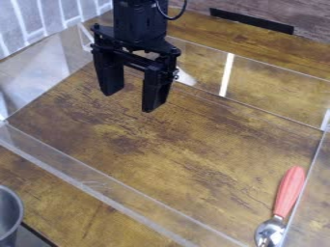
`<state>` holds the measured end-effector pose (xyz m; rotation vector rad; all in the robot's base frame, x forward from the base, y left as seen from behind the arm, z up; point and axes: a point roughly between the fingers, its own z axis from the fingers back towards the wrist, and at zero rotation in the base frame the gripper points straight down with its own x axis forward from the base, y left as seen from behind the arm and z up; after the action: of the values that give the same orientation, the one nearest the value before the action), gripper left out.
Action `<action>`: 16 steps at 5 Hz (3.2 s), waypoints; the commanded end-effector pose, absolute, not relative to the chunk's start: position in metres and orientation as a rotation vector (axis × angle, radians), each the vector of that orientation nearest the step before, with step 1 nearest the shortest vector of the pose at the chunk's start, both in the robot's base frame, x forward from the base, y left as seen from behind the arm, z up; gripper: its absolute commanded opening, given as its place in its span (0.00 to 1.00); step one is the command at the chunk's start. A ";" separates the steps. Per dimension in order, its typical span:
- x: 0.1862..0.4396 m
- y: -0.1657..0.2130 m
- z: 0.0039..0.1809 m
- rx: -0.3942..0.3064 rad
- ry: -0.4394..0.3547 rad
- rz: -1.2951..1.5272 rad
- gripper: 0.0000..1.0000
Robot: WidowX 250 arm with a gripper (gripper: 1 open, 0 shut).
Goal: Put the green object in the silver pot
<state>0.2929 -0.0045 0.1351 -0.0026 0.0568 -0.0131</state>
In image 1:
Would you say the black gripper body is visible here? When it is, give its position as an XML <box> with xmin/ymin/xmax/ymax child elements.
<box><xmin>92</xmin><ymin>24</ymin><xmax>180</xmax><ymax>73</ymax></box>

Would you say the red handled metal spoon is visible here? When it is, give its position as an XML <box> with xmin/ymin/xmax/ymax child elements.
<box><xmin>253</xmin><ymin>166</ymin><xmax>306</xmax><ymax>247</ymax></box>

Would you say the black cable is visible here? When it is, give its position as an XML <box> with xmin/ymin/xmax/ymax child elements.
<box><xmin>153</xmin><ymin>0</ymin><xmax>188</xmax><ymax>21</ymax></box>

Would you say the silver cup at edge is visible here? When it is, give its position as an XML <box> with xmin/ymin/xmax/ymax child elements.
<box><xmin>0</xmin><ymin>185</ymin><xmax>24</xmax><ymax>247</ymax></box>

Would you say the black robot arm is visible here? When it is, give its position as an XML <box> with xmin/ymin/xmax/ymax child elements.
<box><xmin>90</xmin><ymin>0</ymin><xmax>187</xmax><ymax>113</ymax></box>

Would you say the clear acrylic enclosure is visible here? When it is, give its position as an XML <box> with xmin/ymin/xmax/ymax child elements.
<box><xmin>0</xmin><ymin>25</ymin><xmax>330</xmax><ymax>247</ymax></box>

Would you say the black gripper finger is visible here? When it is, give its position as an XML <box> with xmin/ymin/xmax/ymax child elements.
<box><xmin>92</xmin><ymin>49</ymin><xmax>124</xmax><ymax>96</ymax></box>
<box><xmin>141</xmin><ymin>63</ymin><xmax>173</xmax><ymax>113</ymax></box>

